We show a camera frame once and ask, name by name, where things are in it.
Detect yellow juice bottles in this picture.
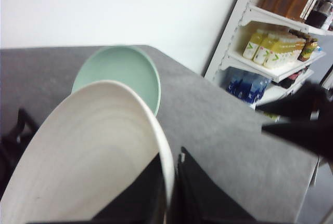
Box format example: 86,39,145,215
243,30,305,69

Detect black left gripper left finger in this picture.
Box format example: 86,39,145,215
27,154,166,224

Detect white plate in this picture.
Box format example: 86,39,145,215
0,81,175,224

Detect dark jar on shelf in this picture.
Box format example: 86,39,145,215
305,0,333,29

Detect blue water bottles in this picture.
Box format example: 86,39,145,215
222,67,273,104

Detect white metal shelf unit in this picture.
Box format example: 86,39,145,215
204,0,333,114

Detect green plate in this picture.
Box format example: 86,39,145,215
72,46,161,115

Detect black dish rack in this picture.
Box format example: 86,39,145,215
0,108,39,198

